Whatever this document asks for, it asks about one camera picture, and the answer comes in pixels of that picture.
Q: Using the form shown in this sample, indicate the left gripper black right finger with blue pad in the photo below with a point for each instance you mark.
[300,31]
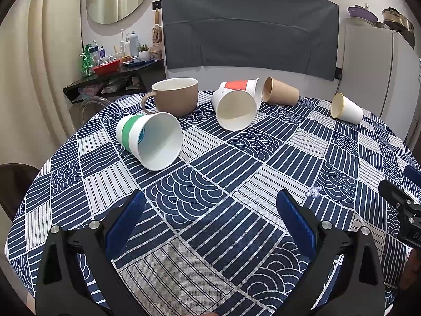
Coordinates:
[359,288]

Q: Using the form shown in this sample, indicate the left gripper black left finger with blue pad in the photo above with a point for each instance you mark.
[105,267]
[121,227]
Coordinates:
[61,288]

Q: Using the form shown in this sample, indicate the white cup green band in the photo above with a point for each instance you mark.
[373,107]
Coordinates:
[154,139]

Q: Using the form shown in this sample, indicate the small white paper cup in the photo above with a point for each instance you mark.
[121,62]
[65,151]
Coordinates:
[344,109]

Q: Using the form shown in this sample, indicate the brown kraft paper cup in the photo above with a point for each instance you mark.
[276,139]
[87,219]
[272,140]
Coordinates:
[278,92]

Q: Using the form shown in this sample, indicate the white cup red label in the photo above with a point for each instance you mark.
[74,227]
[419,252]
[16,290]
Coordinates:
[236,103]

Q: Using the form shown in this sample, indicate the blue white patterned tablecloth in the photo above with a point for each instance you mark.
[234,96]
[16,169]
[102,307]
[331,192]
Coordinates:
[210,237]

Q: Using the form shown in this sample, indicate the transparent acrylic chair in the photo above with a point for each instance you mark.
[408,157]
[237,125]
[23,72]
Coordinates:
[91,106]

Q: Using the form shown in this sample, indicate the black side shelf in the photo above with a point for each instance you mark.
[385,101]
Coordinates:
[124,81]

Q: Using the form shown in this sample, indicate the white refrigerator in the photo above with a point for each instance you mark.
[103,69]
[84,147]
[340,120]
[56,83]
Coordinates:
[381,73]

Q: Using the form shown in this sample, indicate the brown ceramic mug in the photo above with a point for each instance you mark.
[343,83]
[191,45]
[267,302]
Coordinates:
[177,96]

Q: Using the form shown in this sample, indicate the green glass bottle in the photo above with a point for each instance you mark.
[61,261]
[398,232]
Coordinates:
[87,63]

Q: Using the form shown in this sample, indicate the red bowl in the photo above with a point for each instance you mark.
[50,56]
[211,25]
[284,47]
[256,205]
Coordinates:
[107,68]

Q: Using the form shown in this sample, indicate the small potted plant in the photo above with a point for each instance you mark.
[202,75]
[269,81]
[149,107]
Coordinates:
[144,53]

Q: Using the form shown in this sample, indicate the beige curtain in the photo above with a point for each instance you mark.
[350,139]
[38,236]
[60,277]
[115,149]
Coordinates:
[40,48]

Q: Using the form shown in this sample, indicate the metal pot on fridge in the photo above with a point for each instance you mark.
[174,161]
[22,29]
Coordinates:
[398,21]

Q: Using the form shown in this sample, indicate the purple bowl on fridge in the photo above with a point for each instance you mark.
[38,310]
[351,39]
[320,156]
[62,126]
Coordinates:
[362,13]

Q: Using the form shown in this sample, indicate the dark grey covered television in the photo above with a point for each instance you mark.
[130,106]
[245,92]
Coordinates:
[299,36]

